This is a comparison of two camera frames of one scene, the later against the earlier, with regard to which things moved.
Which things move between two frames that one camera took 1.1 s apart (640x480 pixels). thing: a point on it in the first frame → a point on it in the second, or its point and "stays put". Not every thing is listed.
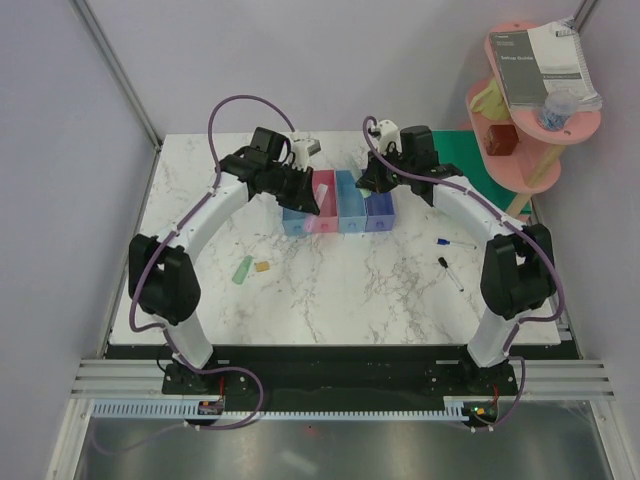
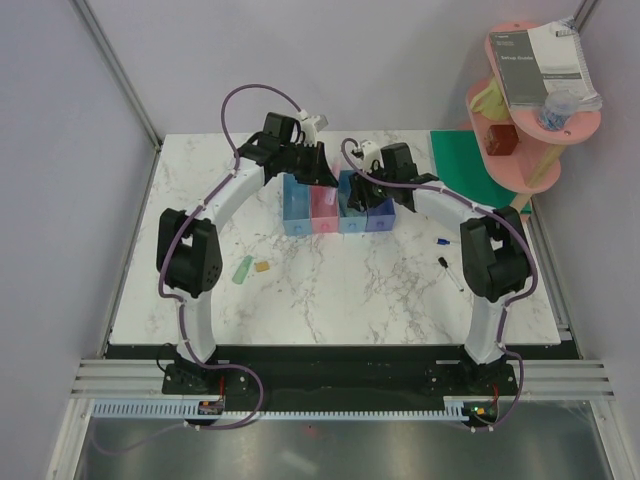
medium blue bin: (351, 204) stays put
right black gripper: (373, 178) → (356, 199)
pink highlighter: (320, 193) → (330, 194)
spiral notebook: (562, 64) stays put
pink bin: (327, 219) stays put
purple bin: (380, 212) stays put
